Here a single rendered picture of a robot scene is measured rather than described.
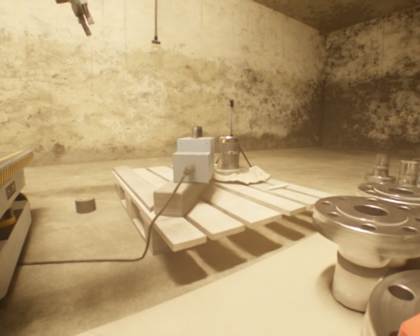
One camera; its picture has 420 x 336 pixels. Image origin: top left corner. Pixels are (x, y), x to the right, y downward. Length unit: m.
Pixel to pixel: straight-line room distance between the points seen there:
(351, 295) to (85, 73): 3.44
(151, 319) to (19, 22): 3.55
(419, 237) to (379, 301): 0.24
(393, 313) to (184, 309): 0.45
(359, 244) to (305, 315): 0.23
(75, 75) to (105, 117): 0.66
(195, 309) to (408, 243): 0.47
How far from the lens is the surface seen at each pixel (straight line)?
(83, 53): 3.55
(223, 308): 0.62
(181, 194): 0.74
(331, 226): 0.53
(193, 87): 3.88
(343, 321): 0.65
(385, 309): 0.32
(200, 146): 0.91
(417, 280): 0.39
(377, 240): 0.51
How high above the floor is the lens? 0.44
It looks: 10 degrees down
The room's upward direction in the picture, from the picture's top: straight up
